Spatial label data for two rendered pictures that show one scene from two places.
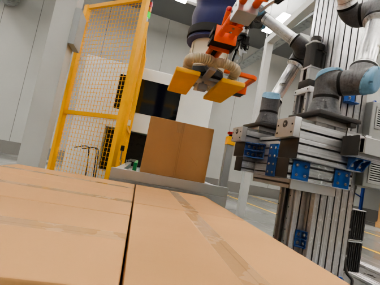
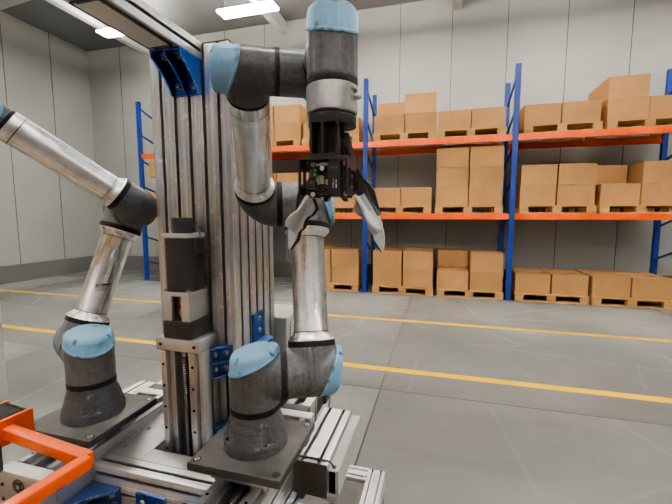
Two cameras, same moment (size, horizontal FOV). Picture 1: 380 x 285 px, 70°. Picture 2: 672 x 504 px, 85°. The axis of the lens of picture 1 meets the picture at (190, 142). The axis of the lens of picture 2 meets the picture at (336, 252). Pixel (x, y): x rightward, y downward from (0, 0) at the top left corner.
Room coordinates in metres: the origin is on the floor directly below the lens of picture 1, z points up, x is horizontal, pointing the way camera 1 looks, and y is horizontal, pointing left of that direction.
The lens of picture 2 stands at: (0.68, 0.02, 1.58)
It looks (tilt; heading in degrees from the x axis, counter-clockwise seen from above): 6 degrees down; 301
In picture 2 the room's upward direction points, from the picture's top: straight up
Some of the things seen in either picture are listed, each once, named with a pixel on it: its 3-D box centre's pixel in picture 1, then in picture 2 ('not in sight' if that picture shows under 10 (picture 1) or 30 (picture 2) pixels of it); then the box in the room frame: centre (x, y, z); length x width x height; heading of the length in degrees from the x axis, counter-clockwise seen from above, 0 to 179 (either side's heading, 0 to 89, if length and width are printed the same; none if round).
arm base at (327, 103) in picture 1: (324, 107); (255, 420); (1.27, -0.60, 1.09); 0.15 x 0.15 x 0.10
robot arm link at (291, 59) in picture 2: not in sight; (312, 75); (1.05, -0.52, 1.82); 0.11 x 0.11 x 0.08; 41
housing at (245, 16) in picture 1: (244, 11); not in sight; (0.77, -0.09, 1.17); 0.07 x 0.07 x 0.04; 10
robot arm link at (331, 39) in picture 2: not in sight; (331, 49); (0.97, -0.46, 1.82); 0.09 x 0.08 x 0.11; 131
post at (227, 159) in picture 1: (220, 196); not in sight; (2.27, -0.33, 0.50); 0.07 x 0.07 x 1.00; 10
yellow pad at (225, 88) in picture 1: (221, 89); not in sight; (1.24, -0.10, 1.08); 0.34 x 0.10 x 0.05; 10
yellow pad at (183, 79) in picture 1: (182, 79); not in sight; (1.21, 0.09, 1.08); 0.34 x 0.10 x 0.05; 10
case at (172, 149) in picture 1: (171, 155); not in sight; (1.95, 0.11, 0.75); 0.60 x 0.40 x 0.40; 9
